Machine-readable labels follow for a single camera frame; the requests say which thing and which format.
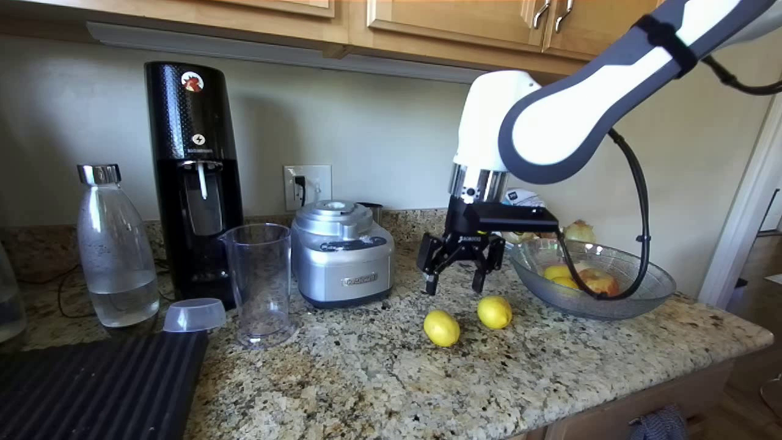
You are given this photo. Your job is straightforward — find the yellow onion front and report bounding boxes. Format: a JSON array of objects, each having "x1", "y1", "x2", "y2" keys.
[{"x1": 565, "y1": 221, "x2": 596, "y2": 243}]

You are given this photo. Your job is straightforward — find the white wall outlet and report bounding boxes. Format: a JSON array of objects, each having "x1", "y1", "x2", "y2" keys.
[{"x1": 283, "y1": 163, "x2": 330, "y2": 211}]

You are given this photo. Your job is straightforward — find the clear glass bowl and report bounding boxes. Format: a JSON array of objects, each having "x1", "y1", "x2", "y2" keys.
[{"x1": 506, "y1": 238, "x2": 677, "y2": 321}]

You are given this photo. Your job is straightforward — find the yellow lemon with sticker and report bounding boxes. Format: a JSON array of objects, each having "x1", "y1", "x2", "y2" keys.
[{"x1": 422, "y1": 311, "x2": 461, "y2": 347}]

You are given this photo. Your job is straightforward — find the wooden upper cabinets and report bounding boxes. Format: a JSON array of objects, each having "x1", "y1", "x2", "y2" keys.
[{"x1": 0, "y1": 0, "x2": 663, "y2": 82}]

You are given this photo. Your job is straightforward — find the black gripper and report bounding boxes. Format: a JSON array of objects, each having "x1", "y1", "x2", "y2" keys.
[{"x1": 416, "y1": 199, "x2": 511, "y2": 297}]

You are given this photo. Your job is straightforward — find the grey hanging towel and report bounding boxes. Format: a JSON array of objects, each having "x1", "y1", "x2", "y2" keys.
[{"x1": 629, "y1": 408, "x2": 686, "y2": 440}]

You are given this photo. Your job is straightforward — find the black ribbed drying mat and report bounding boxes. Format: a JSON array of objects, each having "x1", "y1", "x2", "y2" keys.
[{"x1": 0, "y1": 333, "x2": 208, "y2": 440}]

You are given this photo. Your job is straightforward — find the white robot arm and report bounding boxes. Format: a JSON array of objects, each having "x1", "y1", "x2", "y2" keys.
[{"x1": 418, "y1": 0, "x2": 782, "y2": 291}]

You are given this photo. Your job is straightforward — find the yellow lemon top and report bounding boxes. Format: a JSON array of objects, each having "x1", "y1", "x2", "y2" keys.
[{"x1": 476, "y1": 297, "x2": 512, "y2": 331}]

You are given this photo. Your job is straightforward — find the red yellow apple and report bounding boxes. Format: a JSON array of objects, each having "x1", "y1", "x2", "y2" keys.
[{"x1": 582, "y1": 270, "x2": 621, "y2": 298}]

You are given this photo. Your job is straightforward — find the clear water bottle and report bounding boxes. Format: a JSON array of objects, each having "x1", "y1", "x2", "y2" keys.
[{"x1": 76, "y1": 163, "x2": 158, "y2": 331}]

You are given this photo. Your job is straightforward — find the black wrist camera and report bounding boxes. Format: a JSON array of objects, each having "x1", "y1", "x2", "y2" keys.
[{"x1": 479, "y1": 206, "x2": 559, "y2": 232}]

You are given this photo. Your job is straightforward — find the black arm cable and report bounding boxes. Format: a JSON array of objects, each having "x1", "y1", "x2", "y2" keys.
[{"x1": 554, "y1": 55, "x2": 782, "y2": 304}]

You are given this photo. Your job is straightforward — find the black soda maker machine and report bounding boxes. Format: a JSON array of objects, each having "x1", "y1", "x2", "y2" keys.
[{"x1": 145, "y1": 62, "x2": 244, "y2": 309}]

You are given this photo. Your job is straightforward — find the clear plastic measuring cup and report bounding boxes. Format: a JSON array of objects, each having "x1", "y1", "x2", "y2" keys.
[{"x1": 220, "y1": 222, "x2": 293, "y2": 347}]

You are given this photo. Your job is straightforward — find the silver food processor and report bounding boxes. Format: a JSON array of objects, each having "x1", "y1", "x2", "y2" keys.
[{"x1": 291, "y1": 200, "x2": 394, "y2": 309}]

